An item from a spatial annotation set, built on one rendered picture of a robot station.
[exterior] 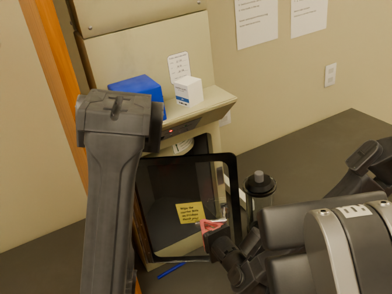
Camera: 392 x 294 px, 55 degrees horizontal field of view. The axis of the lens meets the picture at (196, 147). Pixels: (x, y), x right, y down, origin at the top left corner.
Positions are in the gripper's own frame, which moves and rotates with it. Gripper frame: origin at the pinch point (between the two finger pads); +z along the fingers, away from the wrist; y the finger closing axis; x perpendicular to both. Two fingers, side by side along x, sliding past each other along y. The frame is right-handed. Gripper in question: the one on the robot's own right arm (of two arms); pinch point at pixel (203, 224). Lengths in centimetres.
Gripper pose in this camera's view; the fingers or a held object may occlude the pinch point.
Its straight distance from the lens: 104.8
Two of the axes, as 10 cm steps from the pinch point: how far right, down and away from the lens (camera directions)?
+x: -8.8, 3.4, -3.4
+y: -1.2, -8.4, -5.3
